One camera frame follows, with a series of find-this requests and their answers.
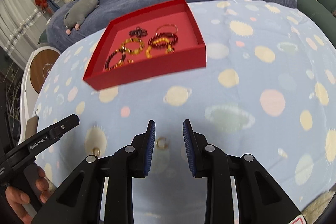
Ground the gold hoop earring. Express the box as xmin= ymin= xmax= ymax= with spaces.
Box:
xmin=155 ymin=137 xmax=169 ymax=150

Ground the silver hoop earring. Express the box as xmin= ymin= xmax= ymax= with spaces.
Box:
xmin=92 ymin=147 xmax=101 ymax=157

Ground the dark wood bead bracelet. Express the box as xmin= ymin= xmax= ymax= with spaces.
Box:
xmin=104 ymin=48 xmax=134 ymax=72

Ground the orange amber bead bracelet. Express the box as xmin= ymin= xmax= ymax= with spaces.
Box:
xmin=144 ymin=37 xmax=172 ymax=59

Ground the yellow-green stone bracelet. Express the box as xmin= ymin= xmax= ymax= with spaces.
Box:
xmin=119 ymin=37 xmax=146 ymax=57

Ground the dark red bead bracelet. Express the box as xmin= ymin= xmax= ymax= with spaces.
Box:
xmin=147 ymin=31 xmax=180 ymax=51

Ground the dark purple beaded necklace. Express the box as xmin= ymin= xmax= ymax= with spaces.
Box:
xmin=128 ymin=26 xmax=149 ymax=38

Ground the thin rose gold bangle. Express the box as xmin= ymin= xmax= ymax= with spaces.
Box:
xmin=155 ymin=23 xmax=179 ymax=38

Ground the gold link wristwatch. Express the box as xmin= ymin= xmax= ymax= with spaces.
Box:
xmin=166 ymin=45 xmax=174 ymax=53

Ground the person's left hand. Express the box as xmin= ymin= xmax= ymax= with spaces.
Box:
xmin=4 ymin=165 xmax=53 ymax=224

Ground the blue planet print bedsheet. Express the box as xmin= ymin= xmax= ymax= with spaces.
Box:
xmin=34 ymin=0 xmax=335 ymax=223

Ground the red cardboard box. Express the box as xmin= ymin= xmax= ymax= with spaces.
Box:
xmin=83 ymin=0 xmax=207 ymax=90

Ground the round wooden side table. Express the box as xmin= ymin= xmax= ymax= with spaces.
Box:
xmin=18 ymin=46 xmax=60 ymax=144

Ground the grey mole plush toy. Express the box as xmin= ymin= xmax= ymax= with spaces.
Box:
xmin=63 ymin=0 xmax=99 ymax=35

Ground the cream fluffy blanket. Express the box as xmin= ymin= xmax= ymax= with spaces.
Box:
xmin=302 ymin=191 xmax=334 ymax=224

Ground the white sheer curtain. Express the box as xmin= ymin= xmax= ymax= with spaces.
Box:
xmin=1 ymin=0 xmax=47 ymax=69

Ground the red ribbon bow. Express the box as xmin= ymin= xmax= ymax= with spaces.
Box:
xmin=35 ymin=0 xmax=51 ymax=14

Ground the green bed frame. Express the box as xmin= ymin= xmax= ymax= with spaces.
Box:
xmin=297 ymin=0 xmax=335 ymax=46

